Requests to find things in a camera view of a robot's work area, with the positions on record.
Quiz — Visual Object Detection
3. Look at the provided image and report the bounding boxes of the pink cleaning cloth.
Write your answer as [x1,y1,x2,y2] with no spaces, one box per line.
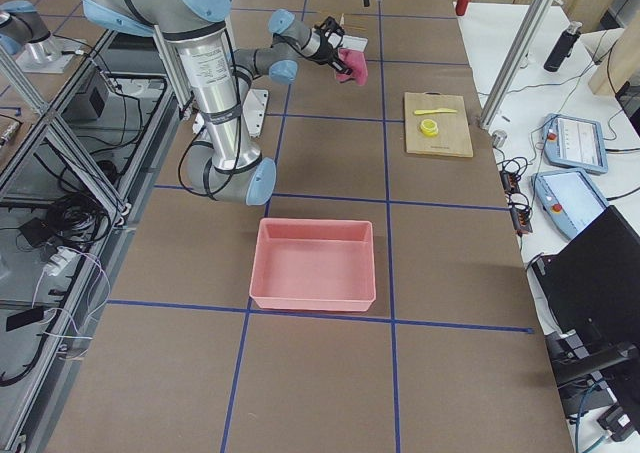
[335,48,368,86]

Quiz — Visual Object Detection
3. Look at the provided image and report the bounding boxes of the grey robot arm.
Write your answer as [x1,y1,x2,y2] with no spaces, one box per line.
[82,0,354,206]

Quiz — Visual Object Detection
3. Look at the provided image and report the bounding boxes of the black water bottle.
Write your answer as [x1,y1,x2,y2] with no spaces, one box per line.
[543,21,582,72]

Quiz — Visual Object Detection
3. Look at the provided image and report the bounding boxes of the white rectangular tray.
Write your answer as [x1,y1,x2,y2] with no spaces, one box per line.
[341,35,368,52]

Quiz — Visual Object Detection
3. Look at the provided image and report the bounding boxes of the yellow plastic knife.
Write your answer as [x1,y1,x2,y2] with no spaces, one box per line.
[413,107,458,116]

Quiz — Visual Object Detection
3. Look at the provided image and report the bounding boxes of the yellow lemon slices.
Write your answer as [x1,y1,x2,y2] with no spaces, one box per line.
[419,118,439,137]

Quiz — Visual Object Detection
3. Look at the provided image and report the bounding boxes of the bamboo cutting board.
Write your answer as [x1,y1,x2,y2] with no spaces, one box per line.
[404,92,474,158]

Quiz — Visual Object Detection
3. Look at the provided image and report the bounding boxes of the small metal cylinder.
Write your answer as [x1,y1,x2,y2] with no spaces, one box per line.
[491,130,508,149]

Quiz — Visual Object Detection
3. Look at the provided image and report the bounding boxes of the pink plastic bin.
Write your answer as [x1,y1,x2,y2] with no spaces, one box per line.
[249,218,377,312]

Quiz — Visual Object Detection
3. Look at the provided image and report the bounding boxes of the far teach pendant tablet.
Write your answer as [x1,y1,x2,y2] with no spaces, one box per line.
[542,114,608,175]

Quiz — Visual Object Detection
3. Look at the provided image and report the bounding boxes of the teach pendant tablet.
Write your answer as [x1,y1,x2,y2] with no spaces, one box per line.
[542,114,608,175]
[532,168,609,240]

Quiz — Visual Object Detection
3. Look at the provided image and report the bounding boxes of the black usb hub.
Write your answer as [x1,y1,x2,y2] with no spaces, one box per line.
[500,171,533,236]

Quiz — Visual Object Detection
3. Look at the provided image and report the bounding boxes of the near teach pendant tablet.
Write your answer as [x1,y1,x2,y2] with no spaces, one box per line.
[532,168,609,240]

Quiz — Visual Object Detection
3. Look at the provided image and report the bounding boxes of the black monitor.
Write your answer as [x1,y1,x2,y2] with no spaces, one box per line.
[533,206,639,345]

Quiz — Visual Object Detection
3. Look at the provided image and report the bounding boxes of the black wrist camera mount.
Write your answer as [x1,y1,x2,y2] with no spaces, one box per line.
[314,16,345,43]

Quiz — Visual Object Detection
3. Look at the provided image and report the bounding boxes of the aluminium frame post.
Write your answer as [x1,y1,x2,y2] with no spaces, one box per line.
[478,0,554,130]

